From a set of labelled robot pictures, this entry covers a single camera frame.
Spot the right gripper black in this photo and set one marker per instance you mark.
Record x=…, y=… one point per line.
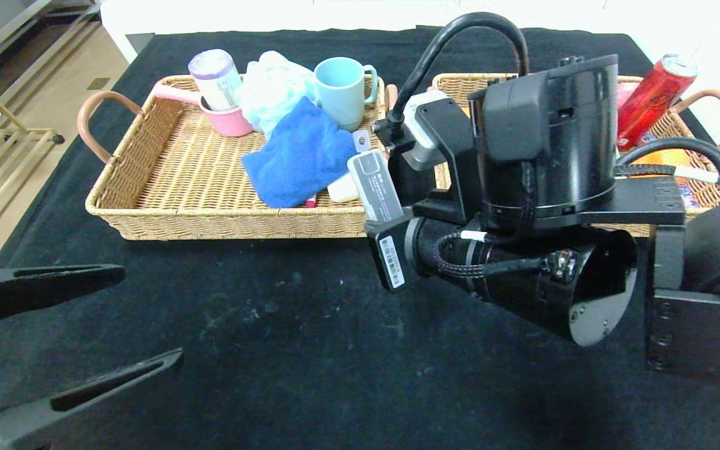
x=389, y=260

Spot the clear plastic toothbrush case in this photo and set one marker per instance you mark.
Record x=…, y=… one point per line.
x=375, y=184

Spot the blue towel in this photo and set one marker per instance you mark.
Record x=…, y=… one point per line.
x=300, y=156

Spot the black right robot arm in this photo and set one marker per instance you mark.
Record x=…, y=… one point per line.
x=547, y=156

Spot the white soap bar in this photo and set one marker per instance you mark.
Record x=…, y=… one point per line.
x=342, y=189

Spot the white pink marker pen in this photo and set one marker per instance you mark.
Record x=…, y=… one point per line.
x=311, y=202

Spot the teal plastic mug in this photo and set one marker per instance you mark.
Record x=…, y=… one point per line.
x=341, y=94

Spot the light blue bath loofah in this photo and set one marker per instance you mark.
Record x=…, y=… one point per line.
x=269, y=87

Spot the black table cloth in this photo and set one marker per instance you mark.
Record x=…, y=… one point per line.
x=272, y=312

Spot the pink plastic scoop cup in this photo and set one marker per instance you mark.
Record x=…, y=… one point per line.
x=230, y=124

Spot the gold metal wheeled rack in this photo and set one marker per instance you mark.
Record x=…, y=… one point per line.
x=29, y=130

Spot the purple lidded cylinder container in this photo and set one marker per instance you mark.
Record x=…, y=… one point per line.
x=215, y=77

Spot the smooth orange fruit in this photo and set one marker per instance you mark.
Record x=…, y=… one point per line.
x=660, y=156

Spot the red soda can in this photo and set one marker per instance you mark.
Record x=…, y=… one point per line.
x=654, y=103

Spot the brown floor plate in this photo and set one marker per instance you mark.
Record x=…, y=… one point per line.
x=100, y=84

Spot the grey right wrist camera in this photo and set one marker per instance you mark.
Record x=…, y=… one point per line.
x=425, y=125

